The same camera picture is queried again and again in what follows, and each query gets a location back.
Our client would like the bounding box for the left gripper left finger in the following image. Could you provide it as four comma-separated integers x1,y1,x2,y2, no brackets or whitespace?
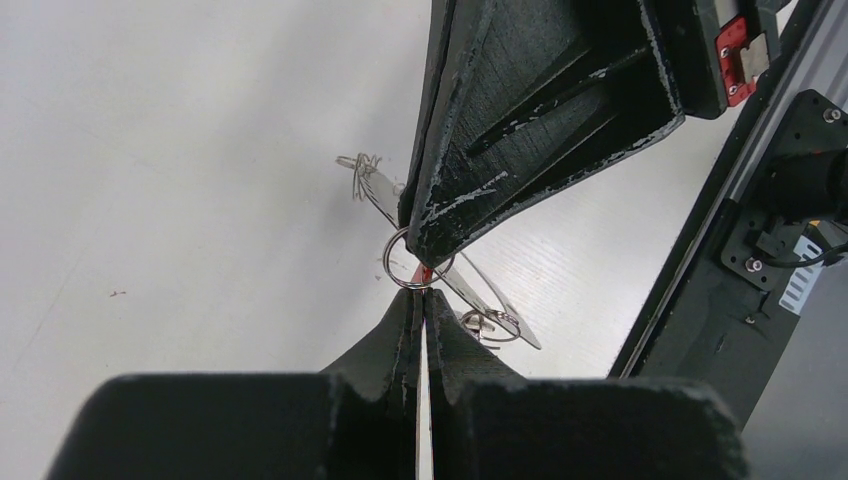
48,290,423,479

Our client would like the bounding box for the key with red tag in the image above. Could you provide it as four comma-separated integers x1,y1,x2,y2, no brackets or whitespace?
411,264,434,288

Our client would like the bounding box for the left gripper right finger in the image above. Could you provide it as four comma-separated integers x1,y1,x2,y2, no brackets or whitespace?
423,290,749,479

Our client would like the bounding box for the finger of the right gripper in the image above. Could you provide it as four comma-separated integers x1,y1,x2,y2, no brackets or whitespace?
398,0,457,227
406,1,685,267

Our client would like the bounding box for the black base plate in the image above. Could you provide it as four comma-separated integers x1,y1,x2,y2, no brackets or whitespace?
610,1,847,423

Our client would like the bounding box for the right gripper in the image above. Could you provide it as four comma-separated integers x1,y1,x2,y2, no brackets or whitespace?
652,0,788,119

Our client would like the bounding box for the right controller board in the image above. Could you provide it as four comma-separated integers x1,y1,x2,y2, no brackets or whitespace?
778,221,848,316

